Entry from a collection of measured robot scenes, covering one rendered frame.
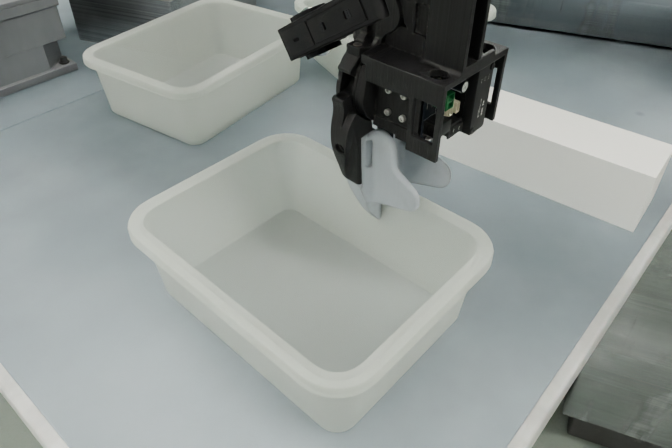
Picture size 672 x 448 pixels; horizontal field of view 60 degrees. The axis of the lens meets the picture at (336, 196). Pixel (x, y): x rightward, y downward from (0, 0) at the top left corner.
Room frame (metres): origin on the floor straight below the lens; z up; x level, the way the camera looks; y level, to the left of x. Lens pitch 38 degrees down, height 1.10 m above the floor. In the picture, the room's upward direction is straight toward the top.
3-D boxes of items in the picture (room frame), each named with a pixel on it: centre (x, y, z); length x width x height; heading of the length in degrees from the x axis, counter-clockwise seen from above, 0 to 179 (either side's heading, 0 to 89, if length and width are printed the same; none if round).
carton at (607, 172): (0.48, -0.19, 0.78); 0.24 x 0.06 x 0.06; 52
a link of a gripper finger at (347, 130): (0.34, -0.02, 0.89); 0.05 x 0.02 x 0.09; 138
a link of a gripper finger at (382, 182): (0.33, -0.04, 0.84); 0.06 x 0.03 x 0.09; 48
